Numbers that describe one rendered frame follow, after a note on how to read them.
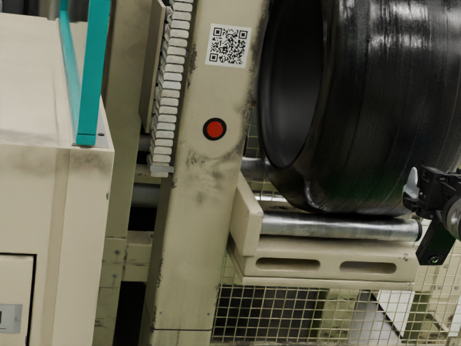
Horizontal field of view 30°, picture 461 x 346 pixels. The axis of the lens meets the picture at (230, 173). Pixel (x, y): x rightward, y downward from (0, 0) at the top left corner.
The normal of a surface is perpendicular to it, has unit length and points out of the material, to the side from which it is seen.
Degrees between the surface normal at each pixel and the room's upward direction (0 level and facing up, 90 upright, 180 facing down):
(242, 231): 90
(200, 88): 90
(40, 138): 0
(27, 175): 90
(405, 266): 90
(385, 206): 134
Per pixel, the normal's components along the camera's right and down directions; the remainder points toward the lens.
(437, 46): 0.26, -0.07
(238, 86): 0.21, 0.39
